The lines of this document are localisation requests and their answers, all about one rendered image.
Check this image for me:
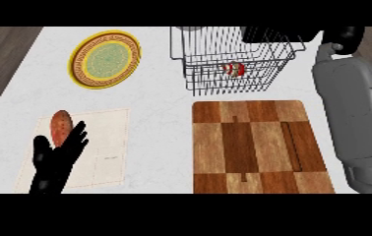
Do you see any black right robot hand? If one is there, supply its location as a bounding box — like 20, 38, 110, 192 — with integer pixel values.
322, 26, 368, 55

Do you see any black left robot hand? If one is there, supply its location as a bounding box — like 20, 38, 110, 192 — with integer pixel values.
29, 120, 92, 195

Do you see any red and white cupcake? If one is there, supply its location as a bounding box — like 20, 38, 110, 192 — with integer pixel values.
222, 61, 247, 79

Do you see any brown wooden cutting board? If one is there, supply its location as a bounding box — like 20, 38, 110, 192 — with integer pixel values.
191, 99, 337, 195

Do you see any beige stitched placemat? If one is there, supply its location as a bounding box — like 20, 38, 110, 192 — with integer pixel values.
14, 107, 133, 194

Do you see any brown oval potato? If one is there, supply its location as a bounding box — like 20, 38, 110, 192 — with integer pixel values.
48, 109, 76, 148

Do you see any black appliance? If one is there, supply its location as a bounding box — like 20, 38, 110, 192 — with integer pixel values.
240, 26, 324, 44

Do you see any yellow patterned plate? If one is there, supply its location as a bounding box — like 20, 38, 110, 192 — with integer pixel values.
67, 29, 142, 90

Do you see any black wire basket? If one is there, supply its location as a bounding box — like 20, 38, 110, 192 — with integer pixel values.
169, 26, 309, 97

